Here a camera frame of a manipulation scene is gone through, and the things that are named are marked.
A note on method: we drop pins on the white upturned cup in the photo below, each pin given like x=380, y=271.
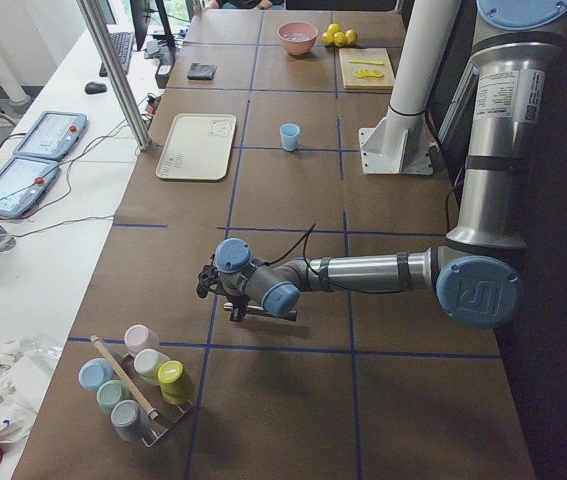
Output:
x=147, y=363

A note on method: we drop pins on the cream bear serving tray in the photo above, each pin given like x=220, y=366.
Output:
x=197, y=147

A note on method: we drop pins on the pink upturned cup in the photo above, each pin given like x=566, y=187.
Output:
x=139, y=337

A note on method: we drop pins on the yellow-green upturned cup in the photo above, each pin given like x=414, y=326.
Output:
x=175, y=383

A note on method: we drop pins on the blue upturned cup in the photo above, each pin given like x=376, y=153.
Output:
x=94, y=373

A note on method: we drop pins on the pink bowl of ice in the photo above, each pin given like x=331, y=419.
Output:
x=297, y=38

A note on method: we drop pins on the whole lemon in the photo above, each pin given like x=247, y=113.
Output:
x=333, y=36
x=351, y=37

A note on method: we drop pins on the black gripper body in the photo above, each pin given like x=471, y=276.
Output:
x=234, y=300

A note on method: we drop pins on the mint green upturned cup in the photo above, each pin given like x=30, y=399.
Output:
x=111, y=393

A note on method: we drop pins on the light blue plastic cup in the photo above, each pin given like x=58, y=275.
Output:
x=289, y=136

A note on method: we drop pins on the black keyboard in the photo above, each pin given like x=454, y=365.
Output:
x=123, y=43

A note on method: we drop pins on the wooden rack handle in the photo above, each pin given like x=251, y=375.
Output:
x=136, y=393

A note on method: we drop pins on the steel muddler black tip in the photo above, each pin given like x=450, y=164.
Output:
x=253, y=310

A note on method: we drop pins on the upper teach pendant tablet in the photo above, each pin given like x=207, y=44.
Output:
x=53, y=135

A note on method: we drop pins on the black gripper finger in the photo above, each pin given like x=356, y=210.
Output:
x=237, y=310

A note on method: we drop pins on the lemon slices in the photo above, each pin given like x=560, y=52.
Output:
x=368, y=74

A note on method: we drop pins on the aluminium frame post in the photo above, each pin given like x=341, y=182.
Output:
x=97, y=27

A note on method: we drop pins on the teach pendant tablet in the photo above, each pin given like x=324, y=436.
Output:
x=53, y=135
x=23, y=182

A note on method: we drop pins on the grey upturned cup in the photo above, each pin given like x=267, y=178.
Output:
x=130, y=421

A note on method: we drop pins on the black computer mouse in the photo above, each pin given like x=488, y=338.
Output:
x=93, y=88

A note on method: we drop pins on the wooden cutting board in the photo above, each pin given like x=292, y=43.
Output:
x=347, y=69

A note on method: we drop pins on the lower teach pendant tablet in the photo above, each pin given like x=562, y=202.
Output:
x=23, y=182

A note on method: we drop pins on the folded grey cloth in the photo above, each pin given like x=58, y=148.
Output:
x=201, y=72

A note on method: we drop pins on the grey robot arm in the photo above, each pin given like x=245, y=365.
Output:
x=475, y=273

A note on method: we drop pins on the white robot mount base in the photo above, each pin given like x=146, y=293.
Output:
x=398, y=144

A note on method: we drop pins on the white wire cup rack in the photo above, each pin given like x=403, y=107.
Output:
x=170, y=416

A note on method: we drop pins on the yellow plastic knife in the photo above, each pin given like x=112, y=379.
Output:
x=366, y=62

